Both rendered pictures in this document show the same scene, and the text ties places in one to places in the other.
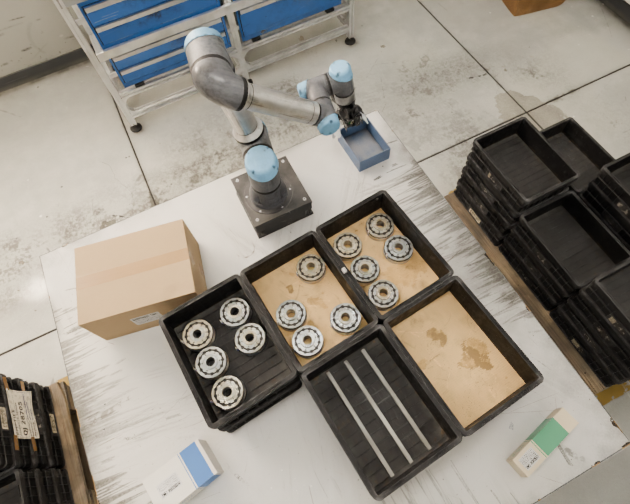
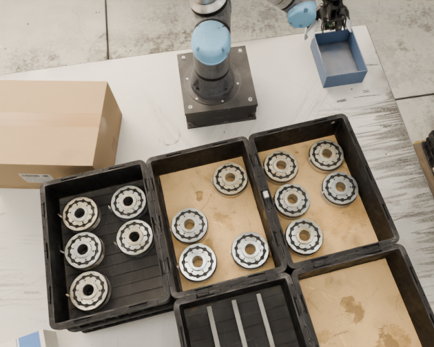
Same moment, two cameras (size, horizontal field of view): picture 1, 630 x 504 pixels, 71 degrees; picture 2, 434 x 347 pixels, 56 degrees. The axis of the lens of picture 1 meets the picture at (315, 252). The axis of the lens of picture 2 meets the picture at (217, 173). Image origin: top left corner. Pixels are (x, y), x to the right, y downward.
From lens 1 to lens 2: 36 cm
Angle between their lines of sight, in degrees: 7
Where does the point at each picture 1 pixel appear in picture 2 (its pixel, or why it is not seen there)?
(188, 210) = (124, 76)
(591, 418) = not seen: outside the picture
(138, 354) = (21, 213)
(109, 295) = (2, 140)
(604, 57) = not seen: outside the picture
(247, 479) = not seen: outside the picture
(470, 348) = (389, 337)
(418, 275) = (353, 227)
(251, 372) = (124, 276)
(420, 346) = (328, 313)
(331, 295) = (243, 217)
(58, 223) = (13, 58)
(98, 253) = (7, 92)
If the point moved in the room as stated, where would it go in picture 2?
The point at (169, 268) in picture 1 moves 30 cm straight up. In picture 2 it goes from (74, 131) to (29, 67)
